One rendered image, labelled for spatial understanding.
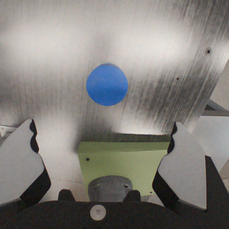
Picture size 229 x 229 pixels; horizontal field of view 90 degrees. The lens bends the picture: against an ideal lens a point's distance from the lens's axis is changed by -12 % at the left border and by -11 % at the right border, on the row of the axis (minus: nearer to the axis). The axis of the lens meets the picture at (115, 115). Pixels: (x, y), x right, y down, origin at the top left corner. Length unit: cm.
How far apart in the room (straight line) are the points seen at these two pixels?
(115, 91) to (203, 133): 32
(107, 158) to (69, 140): 12
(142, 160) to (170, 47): 29
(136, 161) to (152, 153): 5
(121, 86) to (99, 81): 4
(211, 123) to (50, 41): 46
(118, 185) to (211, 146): 33
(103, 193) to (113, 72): 33
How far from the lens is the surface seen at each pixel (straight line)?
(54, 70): 31
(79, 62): 29
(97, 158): 36
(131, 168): 41
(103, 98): 23
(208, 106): 58
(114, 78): 22
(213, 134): 48
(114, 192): 41
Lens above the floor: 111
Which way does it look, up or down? 61 degrees down
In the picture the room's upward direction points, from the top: 176 degrees clockwise
